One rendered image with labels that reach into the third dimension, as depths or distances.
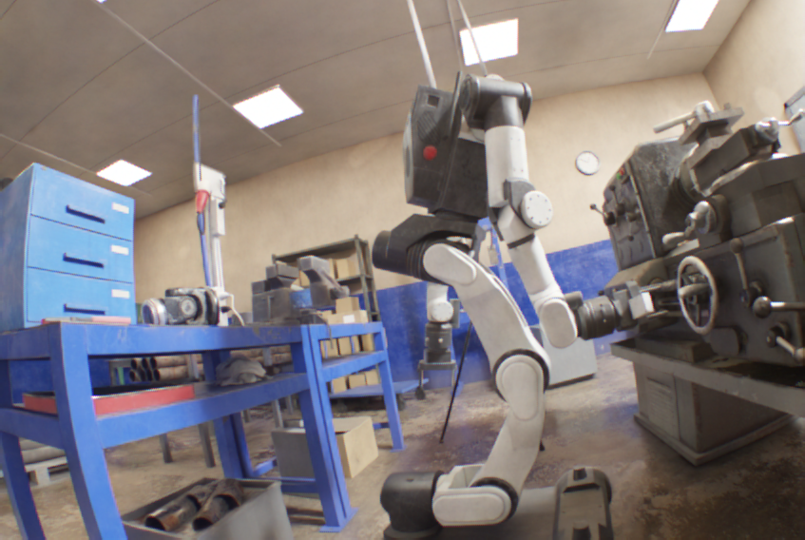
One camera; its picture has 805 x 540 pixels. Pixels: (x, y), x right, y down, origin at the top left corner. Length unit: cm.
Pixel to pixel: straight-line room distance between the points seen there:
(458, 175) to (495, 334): 40
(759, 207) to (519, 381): 66
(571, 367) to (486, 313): 269
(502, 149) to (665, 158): 116
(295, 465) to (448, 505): 117
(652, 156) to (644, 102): 421
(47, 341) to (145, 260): 678
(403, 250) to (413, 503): 69
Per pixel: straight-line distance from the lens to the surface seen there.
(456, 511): 111
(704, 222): 101
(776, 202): 98
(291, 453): 212
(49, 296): 105
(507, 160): 85
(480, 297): 98
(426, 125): 102
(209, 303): 134
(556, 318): 85
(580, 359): 367
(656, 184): 184
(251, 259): 602
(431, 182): 99
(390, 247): 107
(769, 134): 106
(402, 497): 118
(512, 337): 100
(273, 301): 154
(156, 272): 738
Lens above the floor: 77
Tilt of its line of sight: 13 degrees up
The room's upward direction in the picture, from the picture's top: 10 degrees counter-clockwise
